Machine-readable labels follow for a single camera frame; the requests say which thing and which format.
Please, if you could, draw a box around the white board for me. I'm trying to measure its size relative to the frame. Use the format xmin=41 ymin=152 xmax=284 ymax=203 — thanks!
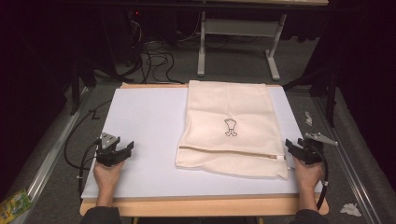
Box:
xmin=80 ymin=85 xmax=324 ymax=200

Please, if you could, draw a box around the cream mesh laundry bag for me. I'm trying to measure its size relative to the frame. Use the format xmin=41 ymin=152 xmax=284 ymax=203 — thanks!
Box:
xmin=175 ymin=79 xmax=290 ymax=181

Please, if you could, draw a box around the metal floor rail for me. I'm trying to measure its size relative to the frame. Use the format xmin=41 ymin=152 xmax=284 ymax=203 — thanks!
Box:
xmin=8 ymin=86 xmax=91 ymax=224
xmin=312 ymin=95 xmax=376 ymax=224

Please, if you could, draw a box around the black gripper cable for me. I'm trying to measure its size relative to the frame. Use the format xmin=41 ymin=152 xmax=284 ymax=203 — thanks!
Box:
xmin=315 ymin=148 xmax=330 ymax=211
xmin=64 ymin=98 xmax=113 ymax=199

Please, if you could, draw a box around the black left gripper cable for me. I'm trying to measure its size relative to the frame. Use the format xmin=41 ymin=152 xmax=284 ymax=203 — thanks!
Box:
xmin=64 ymin=98 xmax=113 ymax=199

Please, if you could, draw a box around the green printed packet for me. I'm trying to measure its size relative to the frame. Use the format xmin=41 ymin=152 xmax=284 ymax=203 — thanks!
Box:
xmin=0 ymin=188 xmax=34 ymax=224

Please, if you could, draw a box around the tangle of black floor cables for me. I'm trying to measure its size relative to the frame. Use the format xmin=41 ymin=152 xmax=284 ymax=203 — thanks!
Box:
xmin=122 ymin=12 xmax=186 ymax=86

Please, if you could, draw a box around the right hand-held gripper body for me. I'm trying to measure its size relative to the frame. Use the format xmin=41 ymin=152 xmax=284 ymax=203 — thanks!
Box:
xmin=297 ymin=132 xmax=339 ymax=166

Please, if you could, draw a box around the large crumpled white paper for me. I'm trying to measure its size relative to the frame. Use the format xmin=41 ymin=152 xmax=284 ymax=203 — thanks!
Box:
xmin=339 ymin=203 xmax=363 ymax=218

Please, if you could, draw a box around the dark stand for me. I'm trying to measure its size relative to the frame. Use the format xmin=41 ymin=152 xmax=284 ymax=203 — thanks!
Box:
xmin=68 ymin=57 xmax=98 ymax=117
xmin=282 ymin=60 xmax=340 ymax=129

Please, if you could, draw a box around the wooden table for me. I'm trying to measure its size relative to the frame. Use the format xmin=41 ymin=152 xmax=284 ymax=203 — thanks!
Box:
xmin=78 ymin=81 xmax=330 ymax=217

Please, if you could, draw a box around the person's left hand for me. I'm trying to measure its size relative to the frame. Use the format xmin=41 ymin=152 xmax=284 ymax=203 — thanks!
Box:
xmin=92 ymin=160 xmax=126 ymax=198

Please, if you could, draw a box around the person's right hand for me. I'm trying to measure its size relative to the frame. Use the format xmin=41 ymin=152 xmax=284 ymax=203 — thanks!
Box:
xmin=292 ymin=156 xmax=325 ymax=195

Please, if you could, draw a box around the white metal desk frame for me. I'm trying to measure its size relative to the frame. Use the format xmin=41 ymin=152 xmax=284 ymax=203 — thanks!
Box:
xmin=196 ymin=10 xmax=288 ymax=82

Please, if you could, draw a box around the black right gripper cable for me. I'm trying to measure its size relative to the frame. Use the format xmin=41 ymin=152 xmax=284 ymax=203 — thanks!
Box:
xmin=315 ymin=148 xmax=330 ymax=211

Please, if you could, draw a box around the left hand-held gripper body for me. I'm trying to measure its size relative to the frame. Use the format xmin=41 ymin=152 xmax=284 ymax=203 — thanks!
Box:
xmin=95 ymin=132 xmax=126 ymax=168

